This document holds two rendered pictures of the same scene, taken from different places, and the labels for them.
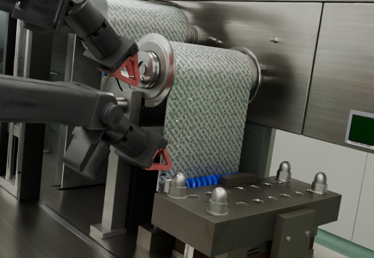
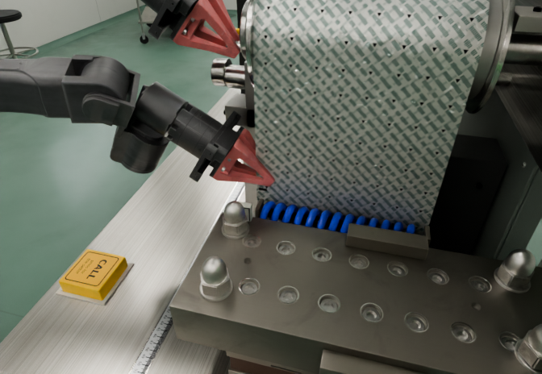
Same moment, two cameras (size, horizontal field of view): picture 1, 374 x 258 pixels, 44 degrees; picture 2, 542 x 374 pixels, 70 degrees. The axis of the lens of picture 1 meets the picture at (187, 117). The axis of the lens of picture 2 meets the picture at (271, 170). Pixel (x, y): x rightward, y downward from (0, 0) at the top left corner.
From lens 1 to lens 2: 0.76 m
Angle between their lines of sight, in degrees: 59
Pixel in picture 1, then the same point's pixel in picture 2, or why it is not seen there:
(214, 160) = (367, 193)
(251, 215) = (252, 326)
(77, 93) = (22, 80)
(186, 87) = (287, 69)
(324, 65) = not seen: outside the picture
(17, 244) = (166, 197)
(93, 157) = (128, 149)
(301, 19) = not seen: outside the picture
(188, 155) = (308, 176)
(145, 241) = not seen: hidden behind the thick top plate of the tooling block
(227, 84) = (395, 68)
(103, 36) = not seen: outside the picture
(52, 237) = (200, 201)
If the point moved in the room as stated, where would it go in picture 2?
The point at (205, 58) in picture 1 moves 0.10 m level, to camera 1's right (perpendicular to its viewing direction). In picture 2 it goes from (341, 14) to (418, 37)
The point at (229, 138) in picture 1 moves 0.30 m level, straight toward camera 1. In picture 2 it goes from (405, 167) to (157, 247)
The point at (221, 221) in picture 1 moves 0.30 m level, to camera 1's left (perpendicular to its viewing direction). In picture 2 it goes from (184, 307) to (112, 172)
